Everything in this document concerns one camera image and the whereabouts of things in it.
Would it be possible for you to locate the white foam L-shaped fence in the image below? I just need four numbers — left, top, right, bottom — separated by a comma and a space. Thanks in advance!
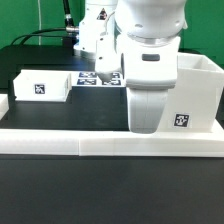
0, 94, 224, 157

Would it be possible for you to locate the white rear drawer tray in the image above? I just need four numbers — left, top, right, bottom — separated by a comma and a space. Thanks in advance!
13, 69, 72, 102

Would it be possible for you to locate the white drawer cabinet box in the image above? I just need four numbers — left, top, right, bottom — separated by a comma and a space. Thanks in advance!
158, 53, 224, 132

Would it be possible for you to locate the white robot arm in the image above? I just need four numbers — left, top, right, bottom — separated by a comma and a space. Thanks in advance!
74, 0, 187, 133

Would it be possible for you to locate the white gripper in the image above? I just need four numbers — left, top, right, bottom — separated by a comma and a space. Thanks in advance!
126, 88, 168, 134

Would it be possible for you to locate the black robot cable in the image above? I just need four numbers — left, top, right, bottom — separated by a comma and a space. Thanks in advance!
10, 0, 80, 46

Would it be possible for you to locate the white marker tag sheet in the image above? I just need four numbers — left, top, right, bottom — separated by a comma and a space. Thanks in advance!
71, 71, 125, 87

